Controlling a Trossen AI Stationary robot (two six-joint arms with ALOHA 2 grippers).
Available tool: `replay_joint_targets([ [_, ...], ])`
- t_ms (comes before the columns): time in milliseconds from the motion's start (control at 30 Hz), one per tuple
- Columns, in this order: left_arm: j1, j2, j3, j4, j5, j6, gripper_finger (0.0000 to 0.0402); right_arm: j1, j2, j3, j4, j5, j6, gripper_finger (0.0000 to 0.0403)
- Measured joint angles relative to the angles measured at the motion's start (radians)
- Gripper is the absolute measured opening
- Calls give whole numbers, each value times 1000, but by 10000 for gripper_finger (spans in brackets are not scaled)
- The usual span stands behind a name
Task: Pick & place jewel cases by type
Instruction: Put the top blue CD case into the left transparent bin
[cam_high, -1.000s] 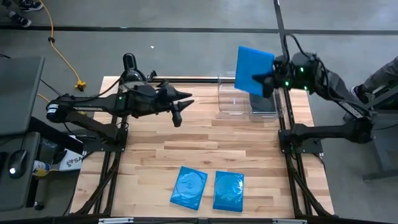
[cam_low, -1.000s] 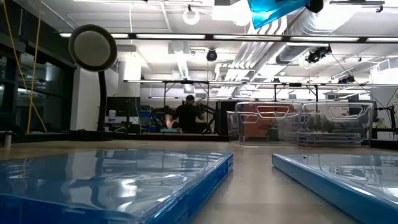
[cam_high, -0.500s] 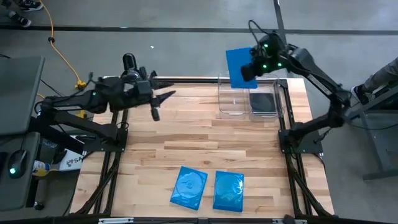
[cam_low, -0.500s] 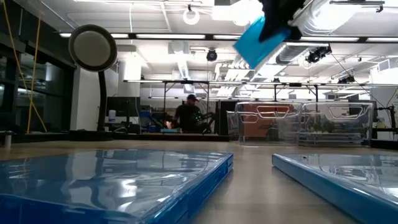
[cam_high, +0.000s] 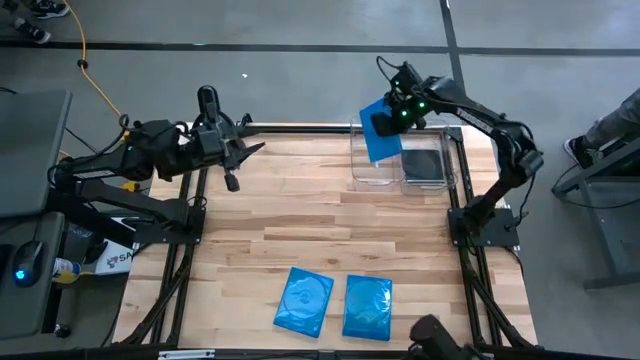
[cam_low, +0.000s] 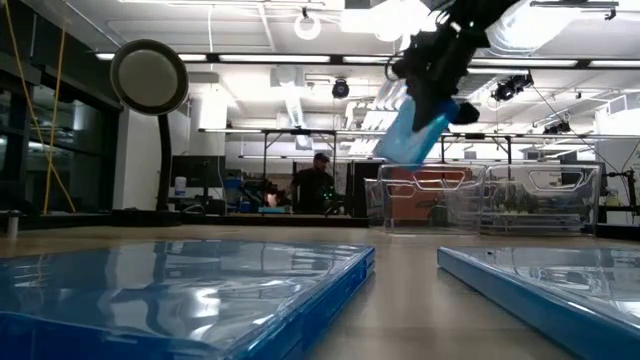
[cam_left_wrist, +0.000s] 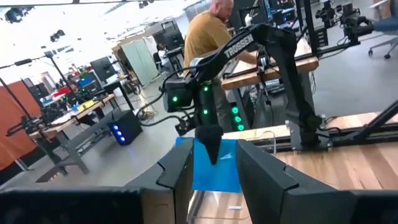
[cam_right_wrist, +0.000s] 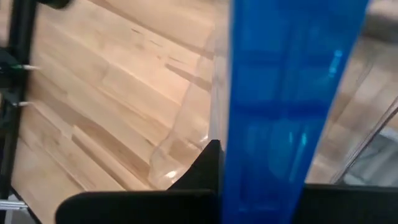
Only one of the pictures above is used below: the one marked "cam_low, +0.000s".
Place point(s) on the long ceiling light strip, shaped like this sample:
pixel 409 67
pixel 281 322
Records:
pixel 525 63
pixel 275 58

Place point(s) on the orange cabinet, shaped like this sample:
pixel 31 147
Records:
pixel 410 200

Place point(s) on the black track spotlight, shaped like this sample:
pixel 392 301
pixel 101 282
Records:
pixel 510 87

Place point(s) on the clear black CD jewel case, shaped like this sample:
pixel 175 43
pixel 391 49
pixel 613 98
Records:
pixel 540 218
pixel 540 228

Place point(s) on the silver ventilation duct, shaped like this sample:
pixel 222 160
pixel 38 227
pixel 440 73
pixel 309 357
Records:
pixel 530 30

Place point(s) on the black dome camera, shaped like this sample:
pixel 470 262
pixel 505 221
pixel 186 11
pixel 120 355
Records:
pixel 340 89

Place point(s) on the small white cylinder post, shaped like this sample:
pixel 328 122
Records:
pixel 12 225

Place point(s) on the blue Blu-ray case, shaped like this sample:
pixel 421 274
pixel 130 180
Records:
pixel 400 145
pixel 175 300
pixel 575 300

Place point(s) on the person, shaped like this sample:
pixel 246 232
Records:
pixel 312 190

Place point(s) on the white plastic container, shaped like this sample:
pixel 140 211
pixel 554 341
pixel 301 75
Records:
pixel 180 186

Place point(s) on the black desk lamp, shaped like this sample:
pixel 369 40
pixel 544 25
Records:
pixel 149 77

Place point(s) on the black workbench frame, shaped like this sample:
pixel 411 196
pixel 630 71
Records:
pixel 300 131
pixel 475 135

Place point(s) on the black computer monitor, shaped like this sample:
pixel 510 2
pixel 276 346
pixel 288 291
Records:
pixel 197 172

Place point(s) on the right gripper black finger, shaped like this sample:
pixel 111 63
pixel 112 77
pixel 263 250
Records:
pixel 430 105

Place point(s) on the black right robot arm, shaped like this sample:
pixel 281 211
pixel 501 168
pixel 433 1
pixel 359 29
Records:
pixel 480 20

